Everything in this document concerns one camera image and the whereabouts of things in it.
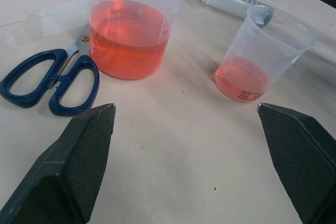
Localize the large beaker with orange liquid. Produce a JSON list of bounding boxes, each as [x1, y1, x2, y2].
[[84, 0, 191, 80]]

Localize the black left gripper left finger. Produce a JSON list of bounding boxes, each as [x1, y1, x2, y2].
[[0, 103, 117, 224]]

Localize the blue-handled scissors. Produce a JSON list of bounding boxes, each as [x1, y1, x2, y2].
[[0, 24, 100, 117]]

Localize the small beaker with orange liquid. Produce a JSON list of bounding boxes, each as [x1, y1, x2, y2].
[[214, 5, 317, 102]]

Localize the large plastic syringe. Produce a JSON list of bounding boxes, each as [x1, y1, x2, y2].
[[186, 0, 276, 28]]

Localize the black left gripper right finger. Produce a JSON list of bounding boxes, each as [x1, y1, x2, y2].
[[257, 102, 336, 224]]

